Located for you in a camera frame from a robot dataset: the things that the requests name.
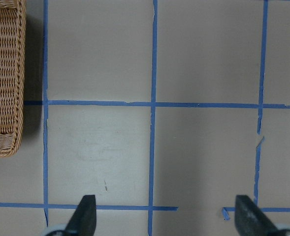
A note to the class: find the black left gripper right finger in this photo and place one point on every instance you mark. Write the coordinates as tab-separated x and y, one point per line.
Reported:
249	220

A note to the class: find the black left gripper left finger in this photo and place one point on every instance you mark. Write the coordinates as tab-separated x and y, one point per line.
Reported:
84	220

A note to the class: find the brown wicker basket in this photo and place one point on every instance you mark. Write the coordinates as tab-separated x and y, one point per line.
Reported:
12	74

